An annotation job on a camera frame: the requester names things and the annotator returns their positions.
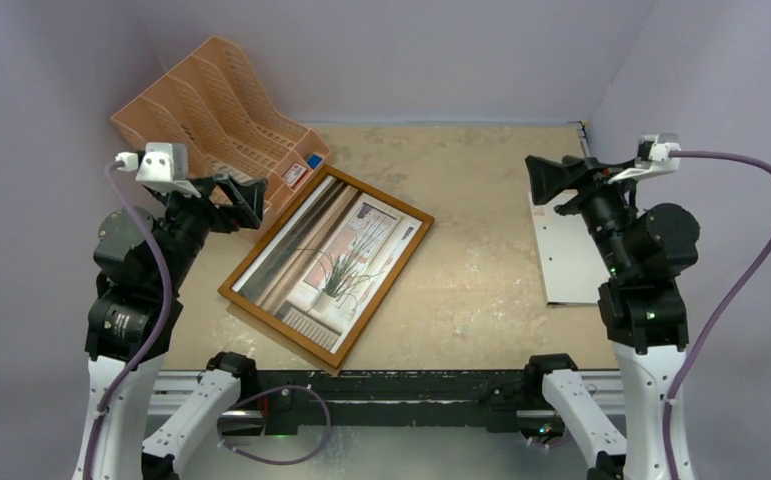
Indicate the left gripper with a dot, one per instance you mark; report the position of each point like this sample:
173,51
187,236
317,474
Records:
246,195

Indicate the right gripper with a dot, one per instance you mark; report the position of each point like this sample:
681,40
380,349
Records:
583,183

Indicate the plant window photo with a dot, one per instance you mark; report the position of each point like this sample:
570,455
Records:
332,265

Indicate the brown wooden picture frame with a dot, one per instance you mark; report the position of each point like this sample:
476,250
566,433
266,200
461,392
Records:
325,265

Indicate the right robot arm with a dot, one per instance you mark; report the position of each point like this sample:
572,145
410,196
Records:
644,315

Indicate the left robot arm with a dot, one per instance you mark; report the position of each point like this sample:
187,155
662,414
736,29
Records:
143,260

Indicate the red white small box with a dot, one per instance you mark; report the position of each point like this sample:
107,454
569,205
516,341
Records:
294,174

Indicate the orange plastic file organizer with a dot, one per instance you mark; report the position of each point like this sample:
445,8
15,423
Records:
214,104

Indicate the blue small box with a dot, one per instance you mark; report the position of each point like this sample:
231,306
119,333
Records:
314,161

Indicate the white panel sheet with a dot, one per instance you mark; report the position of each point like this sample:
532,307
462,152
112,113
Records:
570,265

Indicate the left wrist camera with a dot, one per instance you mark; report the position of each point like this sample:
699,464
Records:
161,167

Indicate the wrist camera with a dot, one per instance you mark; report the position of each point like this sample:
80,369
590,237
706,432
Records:
161,167
653,158

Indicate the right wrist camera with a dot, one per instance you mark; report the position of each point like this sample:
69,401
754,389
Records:
653,158

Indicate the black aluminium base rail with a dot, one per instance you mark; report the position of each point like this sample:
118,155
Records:
498,401

